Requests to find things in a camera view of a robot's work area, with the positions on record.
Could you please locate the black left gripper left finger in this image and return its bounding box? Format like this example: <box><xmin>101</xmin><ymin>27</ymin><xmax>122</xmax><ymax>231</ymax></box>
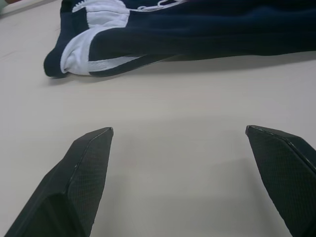
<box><xmin>4</xmin><ymin>126</ymin><xmax>115</xmax><ymax>237</ymax></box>

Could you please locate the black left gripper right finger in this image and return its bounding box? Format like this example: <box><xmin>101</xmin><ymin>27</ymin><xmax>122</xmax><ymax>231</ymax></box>
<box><xmin>245</xmin><ymin>124</ymin><xmax>316</xmax><ymax>237</ymax></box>

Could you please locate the navy and white zip jacket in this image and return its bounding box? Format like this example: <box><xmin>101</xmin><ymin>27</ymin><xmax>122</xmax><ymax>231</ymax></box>
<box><xmin>43</xmin><ymin>0</ymin><xmax>316</xmax><ymax>78</ymax></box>

